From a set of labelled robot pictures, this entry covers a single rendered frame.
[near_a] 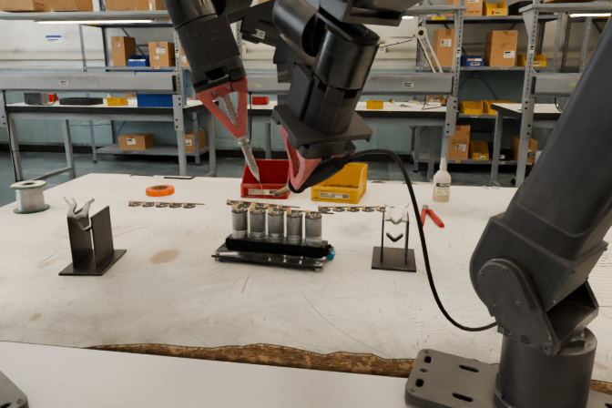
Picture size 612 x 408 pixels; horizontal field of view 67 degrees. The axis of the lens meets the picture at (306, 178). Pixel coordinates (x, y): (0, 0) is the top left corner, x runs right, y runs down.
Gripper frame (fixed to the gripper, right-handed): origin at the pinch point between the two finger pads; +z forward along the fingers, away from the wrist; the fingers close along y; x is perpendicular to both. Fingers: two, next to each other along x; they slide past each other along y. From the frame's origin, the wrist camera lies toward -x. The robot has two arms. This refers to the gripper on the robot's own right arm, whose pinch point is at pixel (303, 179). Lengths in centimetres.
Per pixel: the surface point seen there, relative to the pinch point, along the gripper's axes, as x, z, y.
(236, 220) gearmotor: -6.7, 13.1, 4.2
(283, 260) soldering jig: 2.3, 12.4, 0.9
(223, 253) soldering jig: -3.2, 15.5, 7.1
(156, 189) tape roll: -40, 37, 6
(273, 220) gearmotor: -3.4, 10.7, 0.2
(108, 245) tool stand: -11.3, 18.8, 20.9
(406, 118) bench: -137, 98, -174
